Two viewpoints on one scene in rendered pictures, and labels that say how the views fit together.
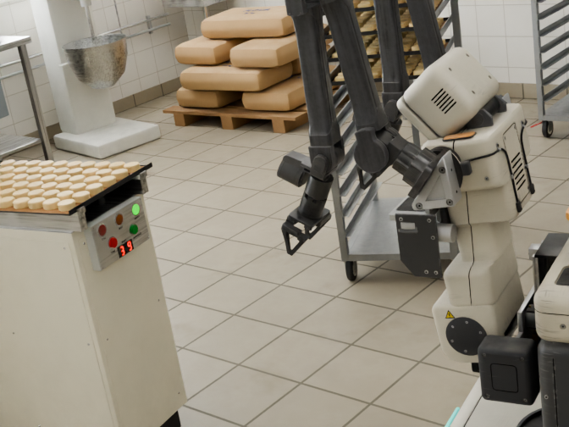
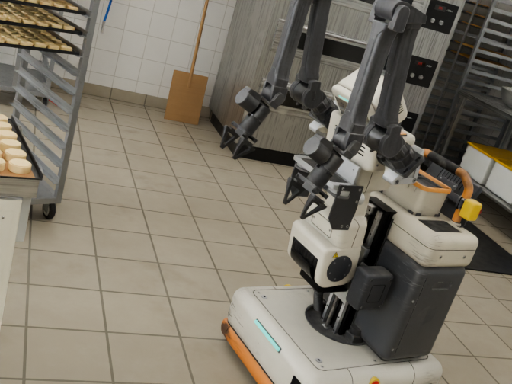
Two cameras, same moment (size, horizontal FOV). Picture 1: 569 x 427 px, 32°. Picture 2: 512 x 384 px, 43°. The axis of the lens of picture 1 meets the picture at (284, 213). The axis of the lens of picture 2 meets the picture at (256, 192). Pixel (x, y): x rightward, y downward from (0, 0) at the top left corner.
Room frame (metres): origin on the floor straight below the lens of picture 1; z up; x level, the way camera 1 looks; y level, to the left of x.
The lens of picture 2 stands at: (1.60, 1.66, 1.52)
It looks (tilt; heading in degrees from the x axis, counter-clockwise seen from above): 20 degrees down; 294
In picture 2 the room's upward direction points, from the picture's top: 17 degrees clockwise
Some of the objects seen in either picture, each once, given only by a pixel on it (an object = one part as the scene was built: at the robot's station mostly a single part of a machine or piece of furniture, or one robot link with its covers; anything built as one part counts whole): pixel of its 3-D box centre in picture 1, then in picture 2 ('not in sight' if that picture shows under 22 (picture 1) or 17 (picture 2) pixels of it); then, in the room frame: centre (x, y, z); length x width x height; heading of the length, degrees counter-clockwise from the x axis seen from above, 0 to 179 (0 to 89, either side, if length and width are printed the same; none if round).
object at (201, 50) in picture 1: (228, 43); not in sight; (7.06, 0.20, 0.49); 0.72 x 0.42 x 0.15; 137
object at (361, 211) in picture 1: (364, 205); not in sight; (4.07, -0.35, 0.24); 0.64 x 0.03 x 0.03; 160
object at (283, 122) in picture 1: (262, 104); not in sight; (6.87, 0.02, 0.06); 1.20 x 0.80 x 0.11; 49
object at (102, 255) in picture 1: (118, 232); (14, 195); (2.77, 0.50, 0.77); 0.24 x 0.04 x 0.14; 147
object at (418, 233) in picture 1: (439, 214); (327, 184); (2.26, -0.37, 0.87); 0.28 x 0.16 x 0.22; 149
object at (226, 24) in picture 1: (256, 21); not in sight; (6.85, -0.03, 0.64); 0.72 x 0.42 x 0.15; 53
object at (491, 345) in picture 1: (492, 345); (337, 272); (2.14, -0.45, 0.55); 0.28 x 0.27 x 0.25; 149
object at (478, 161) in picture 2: not in sight; (494, 167); (2.14, -4.29, 0.36); 0.46 x 0.38 x 0.26; 45
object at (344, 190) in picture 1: (359, 166); not in sight; (4.07, -0.35, 0.42); 0.64 x 0.03 x 0.03; 160
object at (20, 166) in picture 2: (66, 205); (20, 166); (2.66, 0.60, 0.91); 0.05 x 0.05 x 0.02
